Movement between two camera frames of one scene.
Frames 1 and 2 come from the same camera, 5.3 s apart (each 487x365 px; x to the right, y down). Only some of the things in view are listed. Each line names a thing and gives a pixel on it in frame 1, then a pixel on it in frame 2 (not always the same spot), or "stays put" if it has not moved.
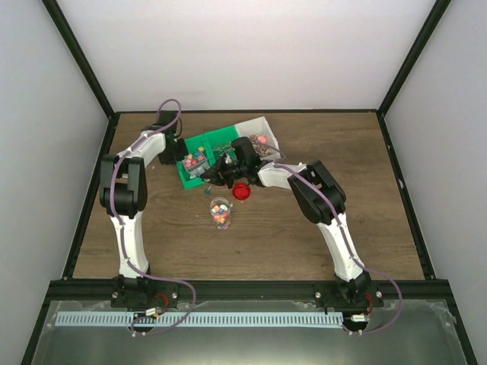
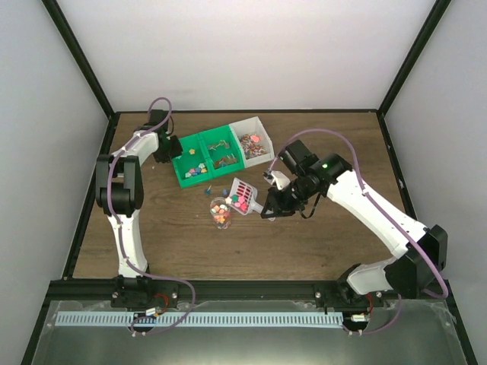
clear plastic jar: [220, 207] stays put
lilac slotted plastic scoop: [195, 164] to [243, 197]
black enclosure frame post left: [58, 17] stays put
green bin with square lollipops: [219, 149] stays put
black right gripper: [220, 175] to [278, 205]
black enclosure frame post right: [431, 23] stays put
